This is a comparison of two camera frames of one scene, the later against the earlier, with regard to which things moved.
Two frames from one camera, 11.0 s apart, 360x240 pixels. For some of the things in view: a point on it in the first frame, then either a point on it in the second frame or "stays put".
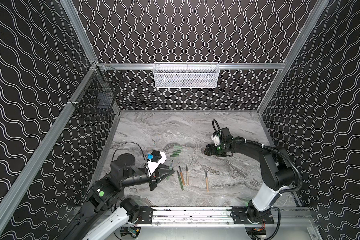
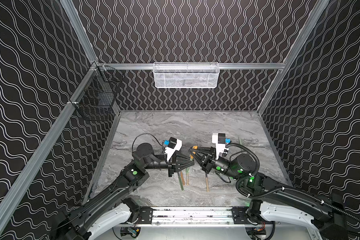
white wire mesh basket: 186,75 stays put
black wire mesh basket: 97,100 stays put
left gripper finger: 162,173 to 181,165
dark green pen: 180,180 stays put
